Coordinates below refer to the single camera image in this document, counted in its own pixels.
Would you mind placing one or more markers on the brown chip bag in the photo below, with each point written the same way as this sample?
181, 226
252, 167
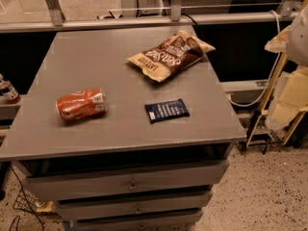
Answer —
174, 54

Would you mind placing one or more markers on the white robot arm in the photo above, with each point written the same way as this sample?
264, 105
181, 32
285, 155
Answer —
297, 42

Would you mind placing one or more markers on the red coke can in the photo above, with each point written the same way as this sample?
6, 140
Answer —
81, 104

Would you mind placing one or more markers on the dark blue snack bar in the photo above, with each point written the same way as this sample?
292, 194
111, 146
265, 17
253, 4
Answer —
162, 111

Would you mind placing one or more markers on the grey drawer cabinet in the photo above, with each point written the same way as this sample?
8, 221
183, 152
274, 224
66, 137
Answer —
41, 144

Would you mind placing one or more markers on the top grey drawer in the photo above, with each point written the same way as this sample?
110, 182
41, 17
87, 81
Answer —
129, 180

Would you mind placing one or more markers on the grey drawer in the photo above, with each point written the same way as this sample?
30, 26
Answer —
134, 206
129, 180
140, 222

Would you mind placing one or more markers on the white box device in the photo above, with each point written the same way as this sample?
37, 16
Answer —
148, 7

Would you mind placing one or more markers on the middle grey drawer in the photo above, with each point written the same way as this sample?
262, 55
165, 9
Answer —
134, 206

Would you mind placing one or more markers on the bottom grey drawer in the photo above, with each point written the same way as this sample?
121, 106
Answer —
140, 222

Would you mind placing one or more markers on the small bottle at left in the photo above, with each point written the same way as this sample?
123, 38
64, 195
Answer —
8, 90

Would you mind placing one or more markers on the yellow wooden frame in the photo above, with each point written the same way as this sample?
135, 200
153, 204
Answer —
285, 100

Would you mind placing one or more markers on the metal railing frame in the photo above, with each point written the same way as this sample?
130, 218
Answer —
19, 16

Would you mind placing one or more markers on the black wire rack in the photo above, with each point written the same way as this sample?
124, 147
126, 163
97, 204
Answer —
22, 203

